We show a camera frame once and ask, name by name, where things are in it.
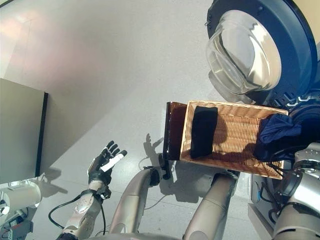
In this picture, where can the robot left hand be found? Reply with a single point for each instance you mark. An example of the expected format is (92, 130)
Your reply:
(100, 170)

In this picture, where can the black garment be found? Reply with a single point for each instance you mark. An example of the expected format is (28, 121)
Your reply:
(202, 132)

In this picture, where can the navy blue garment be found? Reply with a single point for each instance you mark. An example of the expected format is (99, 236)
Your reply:
(277, 135)

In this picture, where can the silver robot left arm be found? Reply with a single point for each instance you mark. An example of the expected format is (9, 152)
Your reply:
(82, 212)

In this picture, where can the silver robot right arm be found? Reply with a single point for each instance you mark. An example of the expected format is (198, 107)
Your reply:
(297, 200)

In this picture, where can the round washing machine door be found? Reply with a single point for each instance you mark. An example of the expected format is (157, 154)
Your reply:
(295, 37)

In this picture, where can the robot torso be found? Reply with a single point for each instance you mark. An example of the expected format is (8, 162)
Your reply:
(130, 237)

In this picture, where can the white rounded object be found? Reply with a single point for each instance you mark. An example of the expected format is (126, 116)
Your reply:
(22, 195)

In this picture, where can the glossy dark brown stool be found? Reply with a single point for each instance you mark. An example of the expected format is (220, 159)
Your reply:
(175, 135)

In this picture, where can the blue-edged grey panel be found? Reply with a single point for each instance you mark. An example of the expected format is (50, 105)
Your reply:
(20, 130)

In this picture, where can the robot right leg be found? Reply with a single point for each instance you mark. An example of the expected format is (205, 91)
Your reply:
(212, 205)

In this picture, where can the woven wicker laundry basket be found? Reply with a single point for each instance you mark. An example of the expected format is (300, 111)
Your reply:
(237, 130)

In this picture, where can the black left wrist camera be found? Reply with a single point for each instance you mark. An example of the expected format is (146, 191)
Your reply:
(105, 193)

